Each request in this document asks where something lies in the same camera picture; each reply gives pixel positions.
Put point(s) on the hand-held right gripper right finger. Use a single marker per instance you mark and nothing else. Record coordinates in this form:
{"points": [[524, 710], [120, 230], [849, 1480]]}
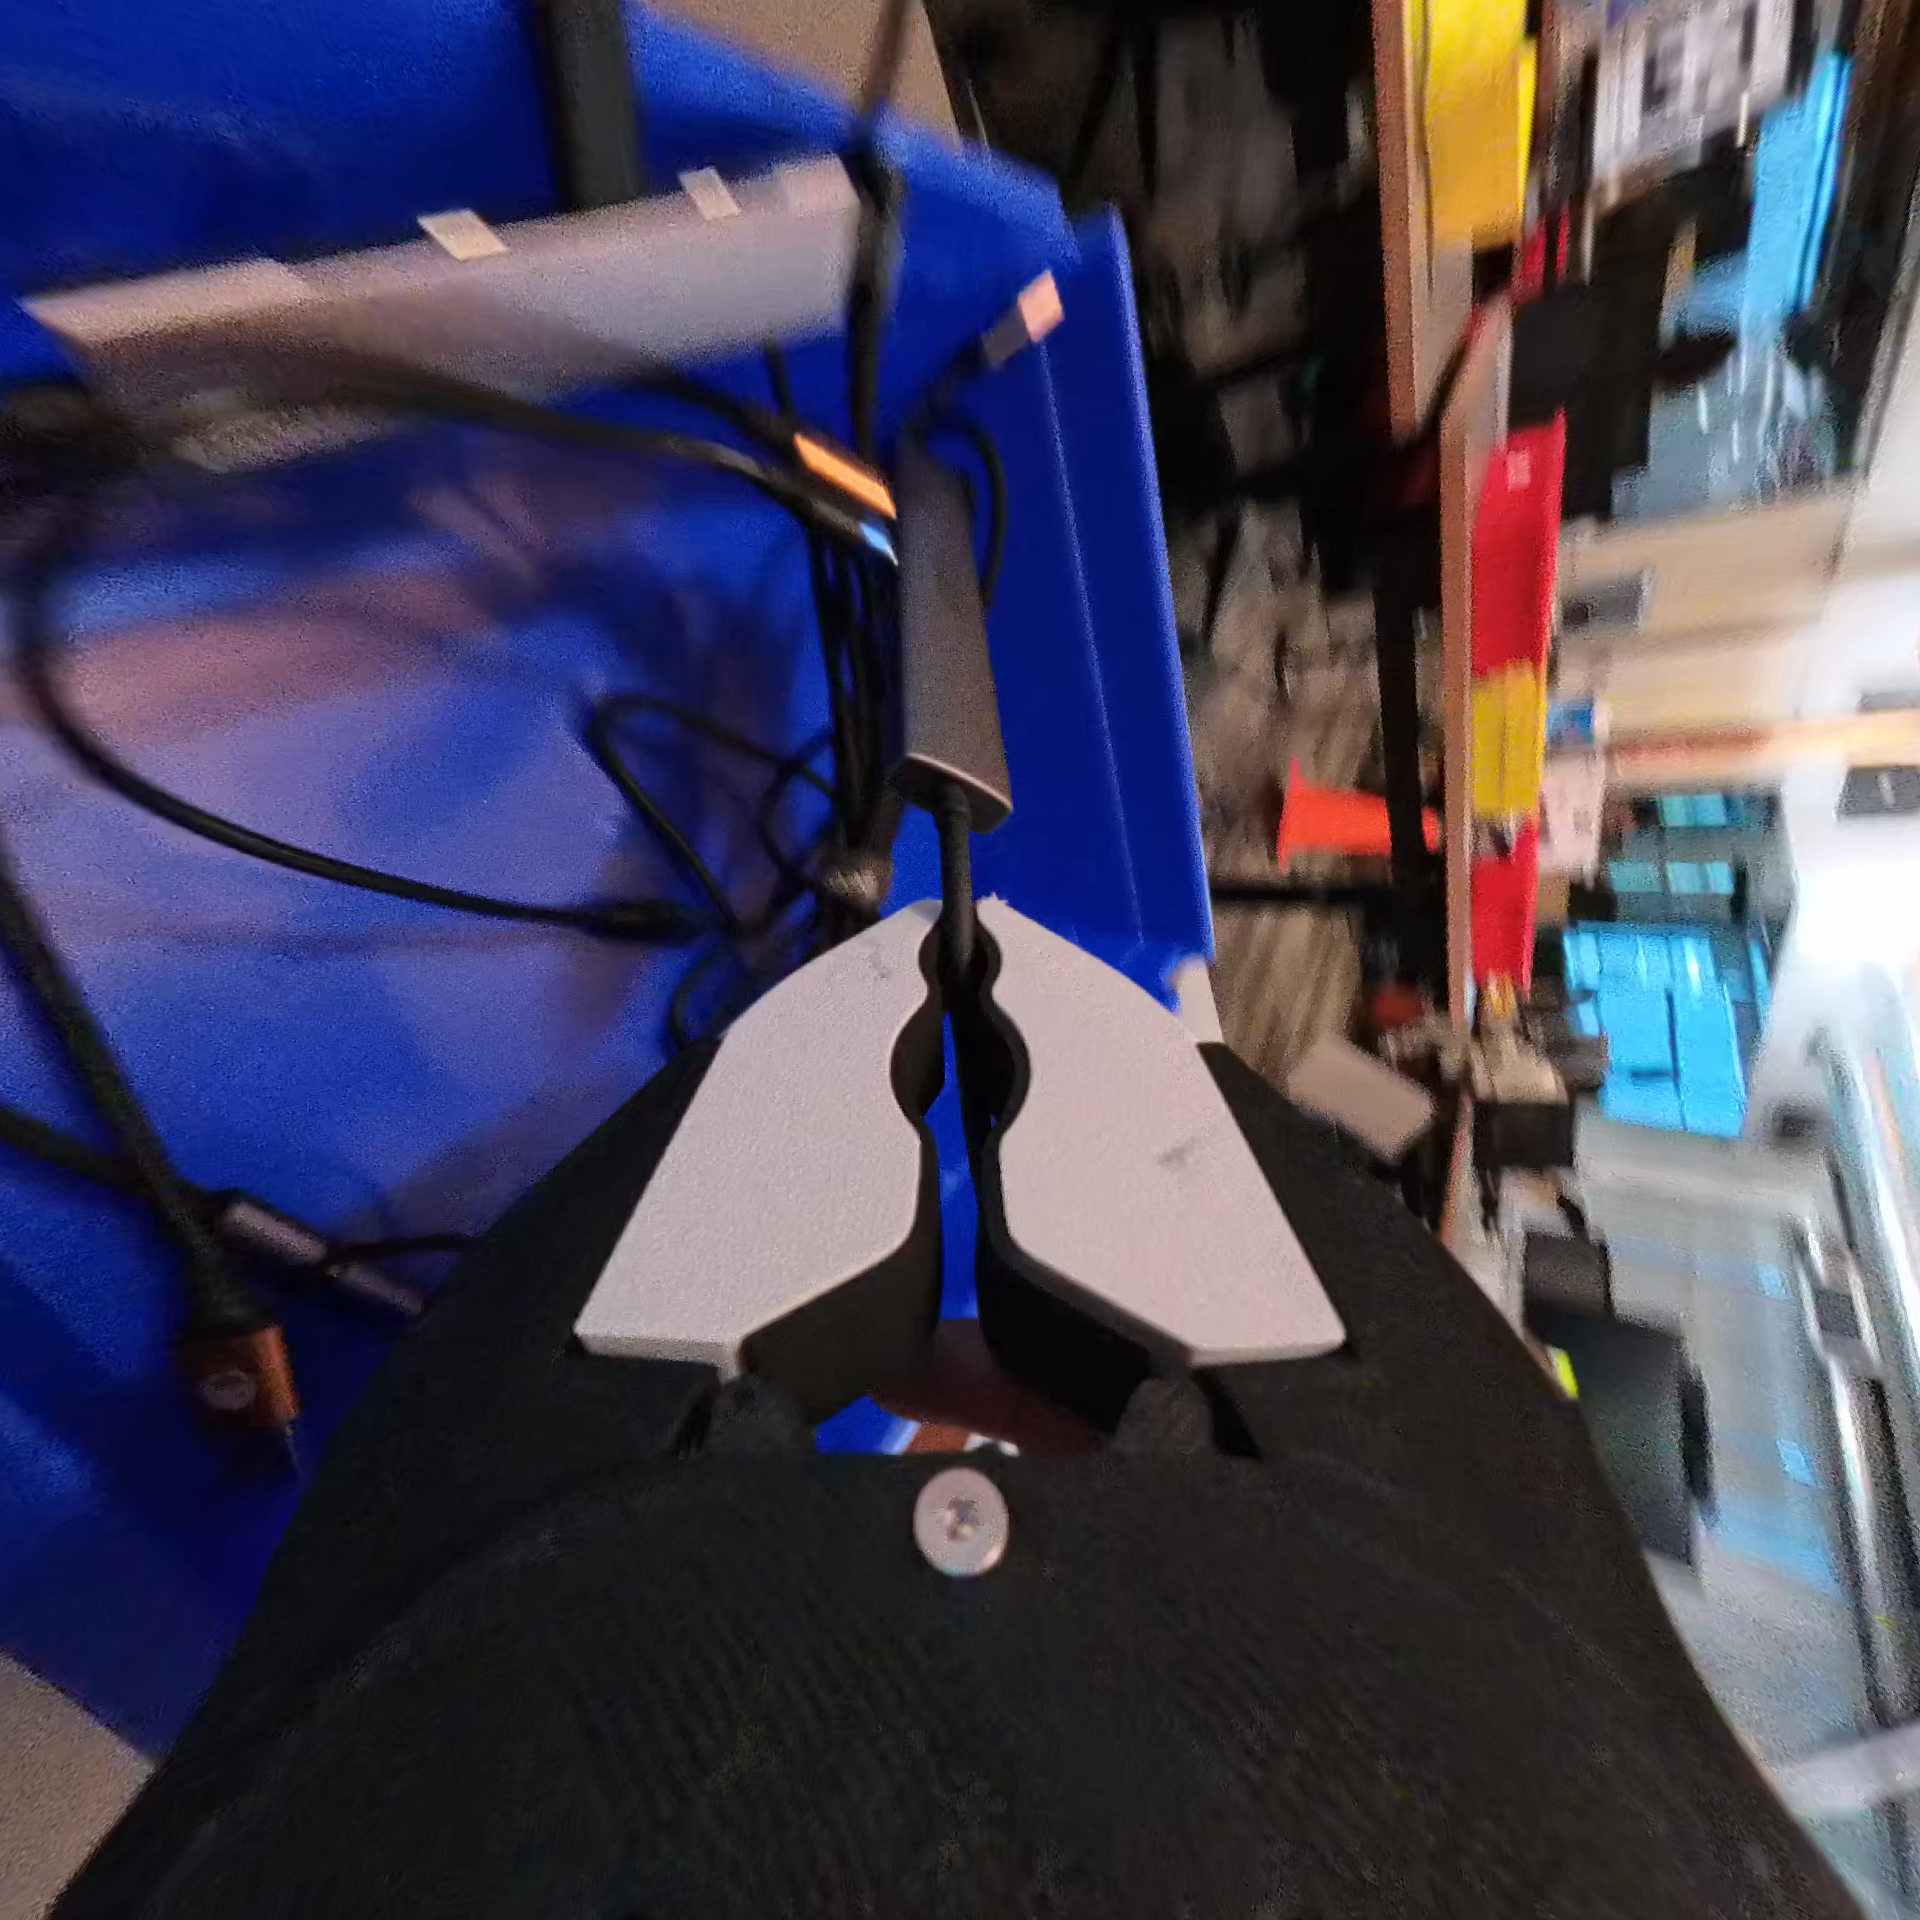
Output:
{"points": [[1155, 1184]]}

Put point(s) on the grey usb hub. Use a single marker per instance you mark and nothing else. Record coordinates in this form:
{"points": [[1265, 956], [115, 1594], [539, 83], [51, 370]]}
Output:
{"points": [[945, 644]]}

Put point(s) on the orange cone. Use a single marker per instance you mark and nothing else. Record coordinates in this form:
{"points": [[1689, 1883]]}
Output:
{"points": [[1335, 819]]}

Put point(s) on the grey flat usb dock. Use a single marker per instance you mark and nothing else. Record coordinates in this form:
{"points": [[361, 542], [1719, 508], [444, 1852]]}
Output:
{"points": [[451, 299]]}

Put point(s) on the small red bin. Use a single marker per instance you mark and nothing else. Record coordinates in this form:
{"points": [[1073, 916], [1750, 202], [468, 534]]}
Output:
{"points": [[1515, 539], [1506, 900]]}

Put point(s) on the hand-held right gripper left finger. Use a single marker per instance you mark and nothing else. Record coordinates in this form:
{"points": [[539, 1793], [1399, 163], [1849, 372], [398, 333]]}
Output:
{"points": [[763, 1171]]}

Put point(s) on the blue plastic bin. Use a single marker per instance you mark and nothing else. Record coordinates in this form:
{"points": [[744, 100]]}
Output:
{"points": [[451, 721]]}

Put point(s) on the wooden table with black legs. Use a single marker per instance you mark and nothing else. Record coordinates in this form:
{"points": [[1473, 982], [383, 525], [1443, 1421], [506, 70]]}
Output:
{"points": [[1396, 721]]}

